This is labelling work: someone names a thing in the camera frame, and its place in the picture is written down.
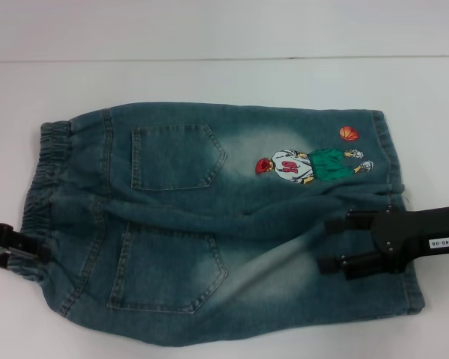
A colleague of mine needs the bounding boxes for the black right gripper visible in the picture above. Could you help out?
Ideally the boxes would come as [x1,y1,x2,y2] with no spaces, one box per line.
[318,204,449,282]

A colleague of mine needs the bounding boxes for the blue denim shorts with embroidery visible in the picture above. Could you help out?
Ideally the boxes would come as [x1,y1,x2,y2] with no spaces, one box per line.
[10,99,426,347]

